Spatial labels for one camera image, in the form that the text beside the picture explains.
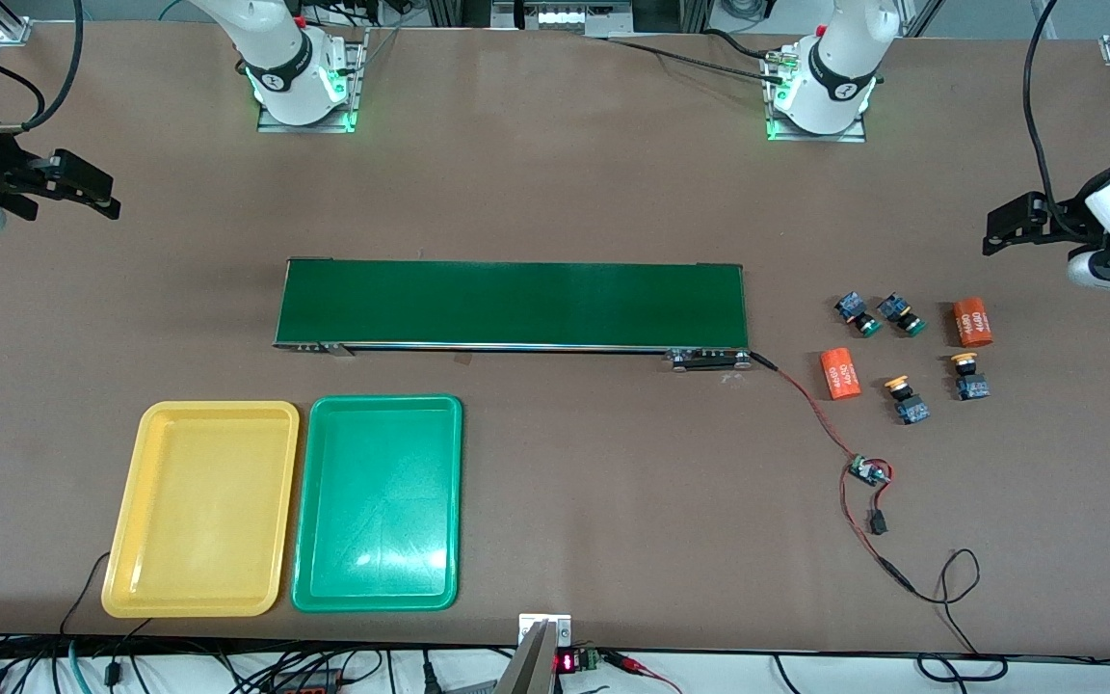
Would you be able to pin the small green circuit board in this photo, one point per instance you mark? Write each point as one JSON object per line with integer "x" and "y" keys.
{"x": 868, "y": 472}

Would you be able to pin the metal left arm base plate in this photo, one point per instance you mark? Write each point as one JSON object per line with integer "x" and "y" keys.
{"x": 820, "y": 138}

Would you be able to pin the grey metal camera bracket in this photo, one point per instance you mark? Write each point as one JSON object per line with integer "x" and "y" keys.
{"x": 541, "y": 665}

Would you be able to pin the orange power strip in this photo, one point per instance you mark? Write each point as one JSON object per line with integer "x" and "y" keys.
{"x": 309, "y": 686}

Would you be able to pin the green conveyor belt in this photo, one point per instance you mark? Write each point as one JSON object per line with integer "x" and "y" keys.
{"x": 478, "y": 304}

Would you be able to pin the red clip lead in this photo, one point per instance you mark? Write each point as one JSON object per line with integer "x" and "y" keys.
{"x": 632, "y": 663}

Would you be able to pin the green push button switch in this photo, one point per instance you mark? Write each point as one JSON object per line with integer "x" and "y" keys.
{"x": 902, "y": 314}
{"x": 856, "y": 314}

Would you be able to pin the yellow push button switch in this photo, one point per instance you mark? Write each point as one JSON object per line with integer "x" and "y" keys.
{"x": 907, "y": 402}
{"x": 970, "y": 379}

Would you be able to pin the small black connector plug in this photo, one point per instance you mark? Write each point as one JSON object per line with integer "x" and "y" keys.
{"x": 878, "y": 524}

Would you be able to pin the metal equipment rack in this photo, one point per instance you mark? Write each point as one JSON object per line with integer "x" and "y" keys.
{"x": 565, "y": 17}

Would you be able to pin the green plastic tray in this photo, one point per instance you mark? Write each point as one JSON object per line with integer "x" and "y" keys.
{"x": 377, "y": 506}

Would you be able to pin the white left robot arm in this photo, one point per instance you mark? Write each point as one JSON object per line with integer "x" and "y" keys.
{"x": 839, "y": 67}

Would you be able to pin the yellow plastic tray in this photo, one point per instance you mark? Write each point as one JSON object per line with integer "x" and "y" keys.
{"x": 198, "y": 511}

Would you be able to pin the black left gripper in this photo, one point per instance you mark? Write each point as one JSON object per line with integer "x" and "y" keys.
{"x": 1068, "y": 216}

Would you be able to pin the orange 4680 cylinder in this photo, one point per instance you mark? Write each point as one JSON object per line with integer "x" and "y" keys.
{"x": 841, "y": 374}
{"x": 971, "y": 323}

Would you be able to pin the red digit display module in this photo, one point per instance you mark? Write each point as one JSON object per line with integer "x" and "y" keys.
{"x": 567, "y": 662}

